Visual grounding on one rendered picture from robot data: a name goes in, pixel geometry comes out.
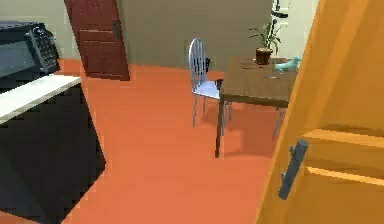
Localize black door handle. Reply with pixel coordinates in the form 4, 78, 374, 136
111, 20, 121, 41

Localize black cabinet with white top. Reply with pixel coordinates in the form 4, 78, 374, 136
0, 74, 107, 224

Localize green plant in brown pot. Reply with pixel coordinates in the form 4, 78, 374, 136
248, 19, 283, 66

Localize orange wooden room door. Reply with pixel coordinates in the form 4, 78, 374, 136
254, 0, 384, 224

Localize black wall lamp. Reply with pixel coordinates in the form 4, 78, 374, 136
270, 0, 290, 20

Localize brown wooden table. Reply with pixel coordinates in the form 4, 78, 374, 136
214, 55, 300, 159

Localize grey bar door handle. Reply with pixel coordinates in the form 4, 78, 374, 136
277, 139, 310, 201

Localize teal bird figurine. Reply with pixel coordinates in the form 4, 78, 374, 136
273, 55, 303, 73

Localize black microwave oven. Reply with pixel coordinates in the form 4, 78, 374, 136
0, 21, 62, 90

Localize dark red room door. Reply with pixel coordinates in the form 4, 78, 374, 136
63, 0, 131, 82

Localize silver metal chair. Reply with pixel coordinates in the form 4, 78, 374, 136
187, 37, 234, 130

